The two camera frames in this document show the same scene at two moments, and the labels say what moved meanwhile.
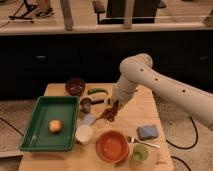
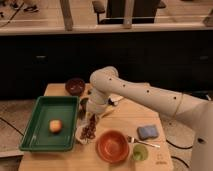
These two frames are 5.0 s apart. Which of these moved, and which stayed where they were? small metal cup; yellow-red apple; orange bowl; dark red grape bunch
Moved: dark red grape bunch
Stayed: small metal cup; yellow-red apple; orange bowl
